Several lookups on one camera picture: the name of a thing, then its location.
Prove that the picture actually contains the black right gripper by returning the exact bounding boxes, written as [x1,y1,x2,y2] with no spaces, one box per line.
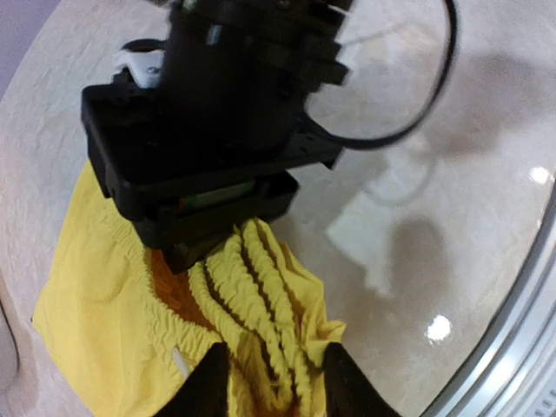
[81,83,341,274]

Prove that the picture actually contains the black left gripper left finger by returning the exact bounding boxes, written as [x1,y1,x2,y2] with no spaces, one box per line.
[162,342,230,417]

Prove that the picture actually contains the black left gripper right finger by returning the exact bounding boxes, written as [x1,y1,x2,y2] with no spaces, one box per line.
[322,342,400,417]

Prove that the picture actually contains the yellow shorts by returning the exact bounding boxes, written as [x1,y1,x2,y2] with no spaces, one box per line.
[32,165,345,416]

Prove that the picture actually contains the aluminium front rail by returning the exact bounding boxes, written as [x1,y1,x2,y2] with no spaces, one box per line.
[420,242,556,417]

